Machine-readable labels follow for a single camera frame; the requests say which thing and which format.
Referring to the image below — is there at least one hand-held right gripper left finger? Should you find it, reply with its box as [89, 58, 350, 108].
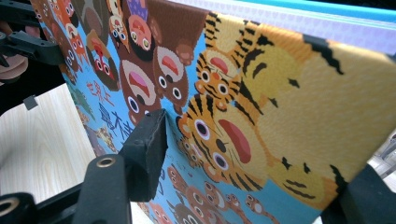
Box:
[118, 108, 169, 203]

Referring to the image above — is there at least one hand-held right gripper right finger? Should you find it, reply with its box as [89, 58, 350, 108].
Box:
[319, 163, 396, 224]

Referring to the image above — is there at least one cartoon animal picture book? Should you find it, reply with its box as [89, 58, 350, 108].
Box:
[29, 0, 396, 224]

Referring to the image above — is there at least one clear plastic holder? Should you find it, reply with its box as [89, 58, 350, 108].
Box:
[367, 129, 396, 180]

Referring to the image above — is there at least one small grey tag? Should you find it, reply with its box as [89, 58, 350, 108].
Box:
[22, 94, 39, 111]

